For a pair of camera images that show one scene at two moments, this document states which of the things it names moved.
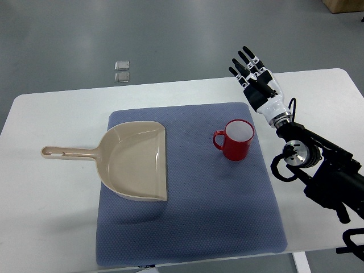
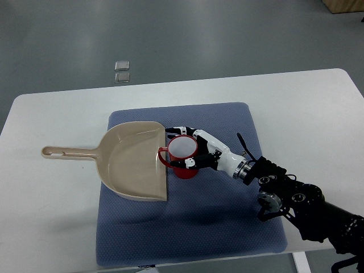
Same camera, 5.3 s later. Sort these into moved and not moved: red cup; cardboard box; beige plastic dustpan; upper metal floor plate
Moved: red cup
Not moved: upper metal floor plate; beige plastic dustpan; cardboard box
